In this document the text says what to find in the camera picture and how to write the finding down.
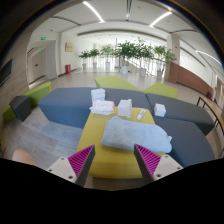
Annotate blue sofa seat left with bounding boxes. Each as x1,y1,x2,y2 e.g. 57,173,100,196
37,87,154,130

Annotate potted plant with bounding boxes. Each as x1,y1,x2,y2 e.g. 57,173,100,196
154,46,175,80
79,50,91,69
116,41,135,75
135,38,154,77

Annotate crumpled white towel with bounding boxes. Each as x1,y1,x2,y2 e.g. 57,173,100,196
90,100,114,115

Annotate light blue towel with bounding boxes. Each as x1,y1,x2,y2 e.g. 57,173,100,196
101,116,172,153

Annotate black wall screen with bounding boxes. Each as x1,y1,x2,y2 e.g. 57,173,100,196
0,60,13,87

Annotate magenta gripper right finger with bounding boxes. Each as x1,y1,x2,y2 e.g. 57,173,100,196
134,144,182,182

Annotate yellow wall poster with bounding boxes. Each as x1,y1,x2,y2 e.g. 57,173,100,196
65,43,73,52

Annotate small white box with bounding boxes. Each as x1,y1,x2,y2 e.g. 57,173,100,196
154,103,166,117

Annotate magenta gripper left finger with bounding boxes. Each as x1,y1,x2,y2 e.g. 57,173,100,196
47,145,95,187

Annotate yellow ottoman seat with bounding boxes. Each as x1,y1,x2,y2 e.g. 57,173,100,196
76,106,167,180

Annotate grey sofa seat far right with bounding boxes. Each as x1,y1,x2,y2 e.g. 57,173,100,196
146,93,215,135

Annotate white remote control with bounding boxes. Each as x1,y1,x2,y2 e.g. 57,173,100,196
137,109,146,120

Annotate potted plant far right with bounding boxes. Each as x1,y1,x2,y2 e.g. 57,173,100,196
154,46,175,80

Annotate white tissue box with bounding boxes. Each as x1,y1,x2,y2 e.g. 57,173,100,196
118,99,132,118

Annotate black metal frame table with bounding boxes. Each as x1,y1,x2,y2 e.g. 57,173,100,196
196,95,224,158

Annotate grey sofa seat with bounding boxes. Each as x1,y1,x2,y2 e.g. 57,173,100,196
153,116,215,167
146,93,215,135

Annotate dark grey cube stool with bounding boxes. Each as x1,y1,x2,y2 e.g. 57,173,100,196
10,96,31,121

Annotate red fire extinguisher box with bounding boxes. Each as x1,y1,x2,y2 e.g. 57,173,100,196
65,64,71,74

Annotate potted plant far left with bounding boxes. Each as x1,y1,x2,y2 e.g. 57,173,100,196
79,50,91,69

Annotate green ottoman far right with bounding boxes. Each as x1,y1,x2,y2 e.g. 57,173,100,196
144,83,178,98

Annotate green bench left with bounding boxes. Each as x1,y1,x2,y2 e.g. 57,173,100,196
2,82,51,122

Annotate stack of white folded towels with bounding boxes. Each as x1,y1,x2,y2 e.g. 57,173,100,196
91,88,105,101

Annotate potted plant right centre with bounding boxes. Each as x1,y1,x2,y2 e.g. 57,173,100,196
135,38,154,77

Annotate green ottoman far middle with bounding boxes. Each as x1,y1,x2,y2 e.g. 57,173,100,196
94,76,138,91

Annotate green ottoman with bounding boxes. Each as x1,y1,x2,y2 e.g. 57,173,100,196
144,83,178,98
94,76,138,91

